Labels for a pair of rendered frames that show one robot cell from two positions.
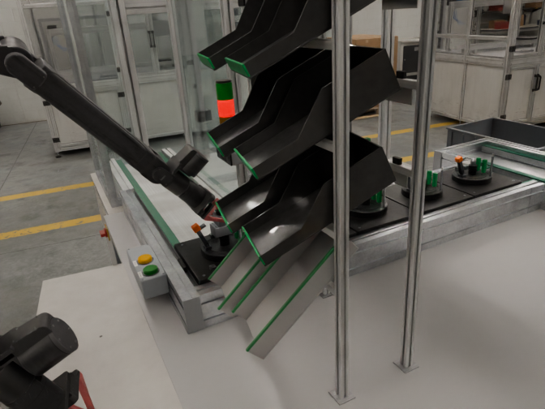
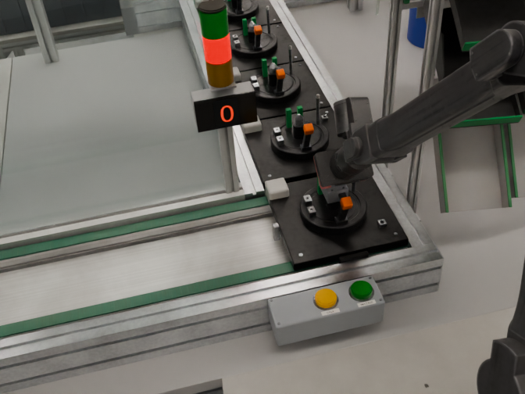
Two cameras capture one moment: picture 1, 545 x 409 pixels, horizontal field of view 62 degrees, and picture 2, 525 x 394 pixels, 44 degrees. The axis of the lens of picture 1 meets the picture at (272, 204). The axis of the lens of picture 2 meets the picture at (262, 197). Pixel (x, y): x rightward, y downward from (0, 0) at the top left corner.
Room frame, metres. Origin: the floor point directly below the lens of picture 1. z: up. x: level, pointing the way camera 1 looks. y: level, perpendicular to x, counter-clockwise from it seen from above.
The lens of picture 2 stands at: (1.05, 1.15, 1.92)
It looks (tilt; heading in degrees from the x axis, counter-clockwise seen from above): 42 degrees down; 285
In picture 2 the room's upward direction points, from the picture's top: 5 degrees counter-clockwise
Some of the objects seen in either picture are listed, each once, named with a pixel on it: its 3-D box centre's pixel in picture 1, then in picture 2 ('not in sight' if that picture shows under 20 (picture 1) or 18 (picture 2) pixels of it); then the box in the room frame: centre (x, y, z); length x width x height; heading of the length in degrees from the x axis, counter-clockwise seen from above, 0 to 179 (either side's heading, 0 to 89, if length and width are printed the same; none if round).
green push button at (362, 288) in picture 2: (150, 271); (361, 291); (1.08, 0.35, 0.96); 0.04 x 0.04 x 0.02
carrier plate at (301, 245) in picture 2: (225, 252); (333, 214); (1.16, 0.14, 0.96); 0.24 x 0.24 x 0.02; 25
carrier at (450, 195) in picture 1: (422, 182); (252, 34); (1.48, -0.53, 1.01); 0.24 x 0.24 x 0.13; 25
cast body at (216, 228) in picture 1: (225, 220); (331, 176); (1.17, 0.14, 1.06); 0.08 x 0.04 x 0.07; 116
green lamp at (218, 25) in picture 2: (224, 90); (213, 20); (1.38, 0.12, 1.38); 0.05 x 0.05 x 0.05
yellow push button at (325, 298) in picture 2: (145, 260); (326, 299); (1.15, 0.38, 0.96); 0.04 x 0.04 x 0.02
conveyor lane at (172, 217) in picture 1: (202, 227); (195, 252); (1.44, 0.25, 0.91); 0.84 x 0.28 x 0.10; 25
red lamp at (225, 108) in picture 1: (226, 107); (216, 45); (1.38, 0.12, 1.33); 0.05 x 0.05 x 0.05
